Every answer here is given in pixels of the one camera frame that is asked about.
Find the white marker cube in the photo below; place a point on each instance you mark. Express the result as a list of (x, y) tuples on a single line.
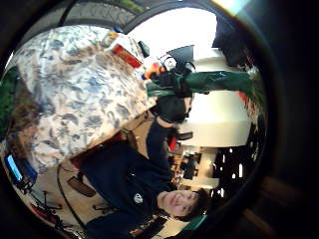
[(170, 63)]

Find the orange artificial flower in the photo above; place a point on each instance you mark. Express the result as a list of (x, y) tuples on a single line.
[(153, 70)]

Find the small black device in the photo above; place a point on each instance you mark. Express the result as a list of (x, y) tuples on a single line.
[(144, 48)]

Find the white round column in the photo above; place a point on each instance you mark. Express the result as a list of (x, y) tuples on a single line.
[(216, 116)]

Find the red and white box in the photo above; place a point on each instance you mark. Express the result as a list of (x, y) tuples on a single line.
[(126, 54)]

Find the floral patterned tablecloth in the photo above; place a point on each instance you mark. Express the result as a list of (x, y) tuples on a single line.
[(79, 93)]

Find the the person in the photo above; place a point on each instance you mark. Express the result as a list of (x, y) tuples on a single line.
[(119, 179)]

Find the green plant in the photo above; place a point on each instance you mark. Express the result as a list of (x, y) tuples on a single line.
[(7, 99)]

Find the laptop with blue screen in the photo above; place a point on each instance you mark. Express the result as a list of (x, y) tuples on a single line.
[(18, 169)]

